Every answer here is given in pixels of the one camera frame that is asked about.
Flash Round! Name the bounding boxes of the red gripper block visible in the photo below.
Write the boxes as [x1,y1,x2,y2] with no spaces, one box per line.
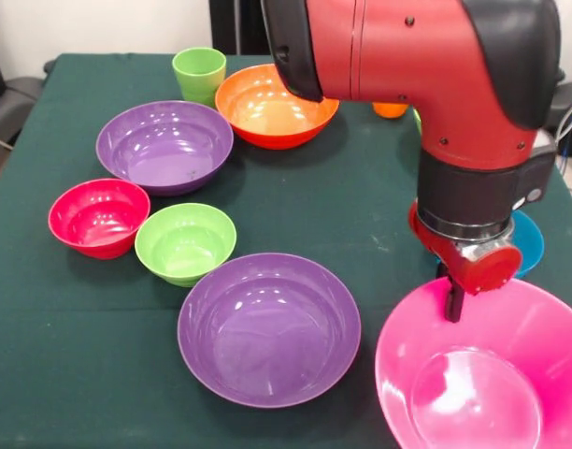
[408,200,523,324]

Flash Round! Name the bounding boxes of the blue plastic bowl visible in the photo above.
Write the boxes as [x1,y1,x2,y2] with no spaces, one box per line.
[509,210,546,280]

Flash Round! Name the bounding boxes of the pink plastic bowl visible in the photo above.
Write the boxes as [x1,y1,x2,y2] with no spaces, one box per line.
[374,278,572,449]

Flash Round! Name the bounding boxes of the purple plastic bowl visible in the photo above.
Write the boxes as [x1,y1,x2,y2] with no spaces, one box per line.
[95,100,235,197]
[177,253,363,409]

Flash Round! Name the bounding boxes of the orange plastic bowl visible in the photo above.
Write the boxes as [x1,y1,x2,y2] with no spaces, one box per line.
[214,64,341,152]

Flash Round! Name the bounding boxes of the small green plastic bowl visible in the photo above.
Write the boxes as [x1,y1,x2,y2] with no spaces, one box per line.
[134,202,238,288]

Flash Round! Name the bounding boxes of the green plastic cup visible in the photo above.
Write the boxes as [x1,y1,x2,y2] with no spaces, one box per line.
[171,47,228,109]

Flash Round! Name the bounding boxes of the red plastic bowl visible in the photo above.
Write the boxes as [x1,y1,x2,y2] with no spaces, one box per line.
[48,178,151,260]

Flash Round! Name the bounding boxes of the orange plastic cup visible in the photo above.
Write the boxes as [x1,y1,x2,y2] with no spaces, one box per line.
[372,101,410,120]

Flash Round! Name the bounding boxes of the black cabinet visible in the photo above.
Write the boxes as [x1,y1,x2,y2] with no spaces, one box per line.
[208,0,268,56]

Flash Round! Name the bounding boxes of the dark green tablecloth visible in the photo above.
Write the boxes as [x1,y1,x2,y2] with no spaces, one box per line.
[0,52,572,449]

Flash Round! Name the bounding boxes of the black chair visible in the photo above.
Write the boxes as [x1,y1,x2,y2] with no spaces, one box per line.
[0,32,57,151]

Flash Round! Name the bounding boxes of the blue and white cables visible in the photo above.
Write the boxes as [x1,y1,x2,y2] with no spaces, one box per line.
[554,95,572,160]

